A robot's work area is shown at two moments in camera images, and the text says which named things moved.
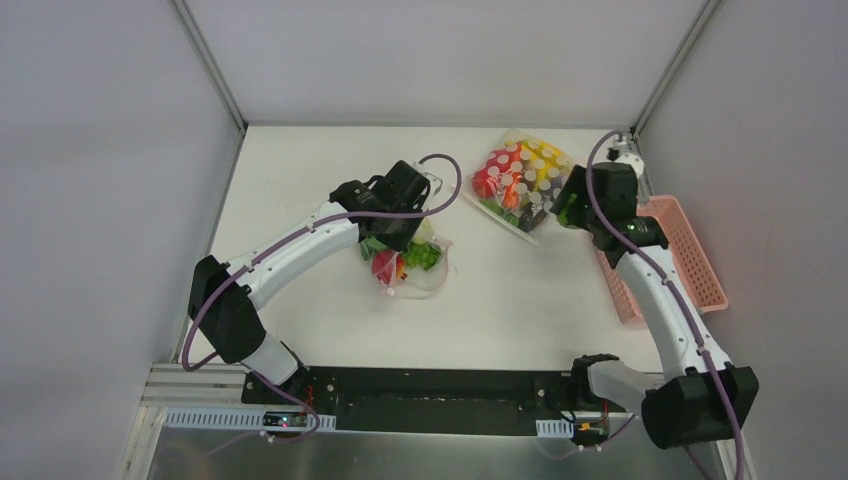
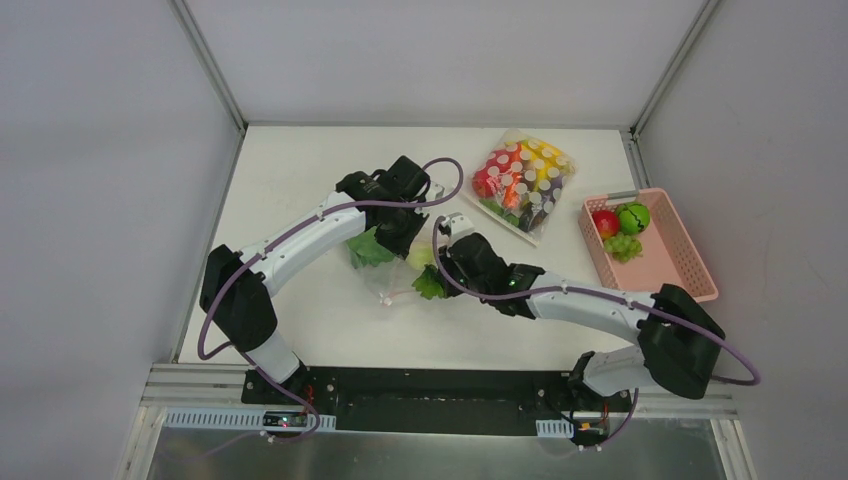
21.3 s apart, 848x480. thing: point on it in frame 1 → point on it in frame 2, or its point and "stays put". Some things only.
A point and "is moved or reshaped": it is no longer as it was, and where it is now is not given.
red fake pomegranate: x=388 y=266 is moved or reshaped
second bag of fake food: x=516 y=184 stays put
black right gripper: x=571 y=206 → x=460 y=263
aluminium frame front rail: x=211 y=385 stays put
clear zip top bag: x=419 y=271 is moved or reshaped
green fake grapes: x=422 y=254 is moved or reshaped
